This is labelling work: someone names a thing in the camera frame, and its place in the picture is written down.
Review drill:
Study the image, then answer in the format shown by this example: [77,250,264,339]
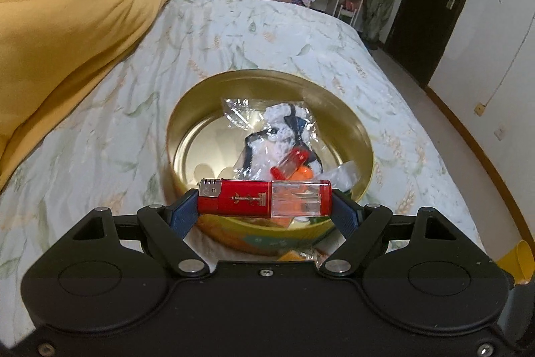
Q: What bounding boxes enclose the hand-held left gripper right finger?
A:
[319,191,476,277]

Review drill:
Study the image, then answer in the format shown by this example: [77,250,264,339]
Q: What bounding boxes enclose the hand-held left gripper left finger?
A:
[58,189,209,279]

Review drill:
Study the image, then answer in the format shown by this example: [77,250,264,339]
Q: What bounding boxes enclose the red lighter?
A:
[270,148,310,180]
[197,178,333,220]

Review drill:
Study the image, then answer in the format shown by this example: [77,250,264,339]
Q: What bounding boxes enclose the orange packet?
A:
[292,167,315,185]

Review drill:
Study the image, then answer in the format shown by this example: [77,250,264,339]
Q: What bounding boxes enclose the round gold tin container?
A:
[165,68,377,258]

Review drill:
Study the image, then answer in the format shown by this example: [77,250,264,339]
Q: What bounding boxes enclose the bagged black white cloth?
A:
[219,95,325,179]

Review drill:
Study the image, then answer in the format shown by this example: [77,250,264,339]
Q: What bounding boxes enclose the long orange sachet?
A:
[276,250,311,263]

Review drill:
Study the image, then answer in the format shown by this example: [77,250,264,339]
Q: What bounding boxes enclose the yellow cup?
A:
[499,239,535,285]

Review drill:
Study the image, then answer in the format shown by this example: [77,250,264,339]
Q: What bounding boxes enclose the dark door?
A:
[384,0,488,89]

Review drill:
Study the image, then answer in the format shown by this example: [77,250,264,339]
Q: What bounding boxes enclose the yellow blanket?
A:
[0,0,179,191]

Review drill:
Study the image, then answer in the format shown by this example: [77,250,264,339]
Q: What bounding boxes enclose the green coat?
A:
[361,0,397,45]

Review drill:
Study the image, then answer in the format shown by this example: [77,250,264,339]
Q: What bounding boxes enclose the thin wall cable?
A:
[486,0,532,107]

